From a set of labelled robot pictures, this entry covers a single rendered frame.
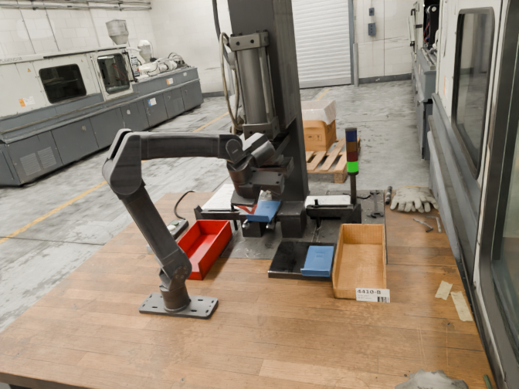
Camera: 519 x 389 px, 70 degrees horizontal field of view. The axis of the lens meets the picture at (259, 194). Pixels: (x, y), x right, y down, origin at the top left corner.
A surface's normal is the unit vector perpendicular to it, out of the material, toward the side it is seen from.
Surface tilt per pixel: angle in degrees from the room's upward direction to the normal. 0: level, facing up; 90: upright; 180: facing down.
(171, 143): 87
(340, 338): 0
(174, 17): 90
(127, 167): 90
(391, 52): 90
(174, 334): 0
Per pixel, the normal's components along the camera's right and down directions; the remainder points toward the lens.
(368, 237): -0.27, 0.41
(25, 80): 0.93, 0.01
